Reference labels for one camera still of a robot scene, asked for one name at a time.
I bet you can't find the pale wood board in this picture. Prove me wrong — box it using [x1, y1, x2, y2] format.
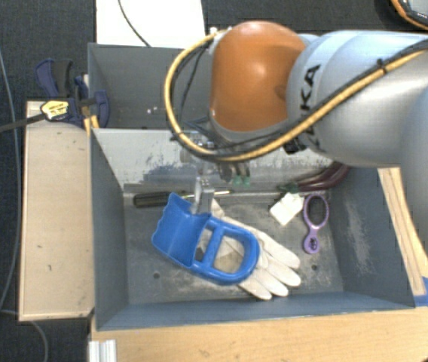
[18, 100, 96, 322]

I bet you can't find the dark red cable bundle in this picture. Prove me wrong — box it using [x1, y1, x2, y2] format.
[277, 163, 351, 195]

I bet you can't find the grey metal bin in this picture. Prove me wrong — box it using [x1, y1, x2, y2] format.
[87, 42, 417, 332]

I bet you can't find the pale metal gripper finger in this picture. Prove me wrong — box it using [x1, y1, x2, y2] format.
[194, 176, 203, 215]
[200, 177, 216, 216]

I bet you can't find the white plastic block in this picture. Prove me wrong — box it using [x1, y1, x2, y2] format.
[269, 193, 302, 226]

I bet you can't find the white glove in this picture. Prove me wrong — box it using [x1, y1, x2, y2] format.
[209, 199, 302, 302]

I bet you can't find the blue plastic scoop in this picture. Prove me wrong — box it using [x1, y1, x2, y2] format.
[151, 192, 262, 287]

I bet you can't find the black handled screwdriver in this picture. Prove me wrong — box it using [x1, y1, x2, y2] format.
[133, 189, 234, 208]

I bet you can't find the black cylinder on white bracket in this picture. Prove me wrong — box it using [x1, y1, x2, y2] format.
[283, 137, 308, 155]

